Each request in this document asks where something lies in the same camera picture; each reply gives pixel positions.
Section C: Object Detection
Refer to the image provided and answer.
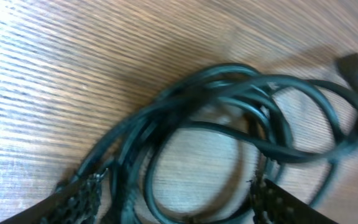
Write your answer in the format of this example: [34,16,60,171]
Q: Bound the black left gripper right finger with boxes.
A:
[249,179,337,224]

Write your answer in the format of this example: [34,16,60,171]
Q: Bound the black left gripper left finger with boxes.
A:
[1,169,108,224]

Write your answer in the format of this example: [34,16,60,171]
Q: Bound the black usb cable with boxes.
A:
[54,52,358,224]

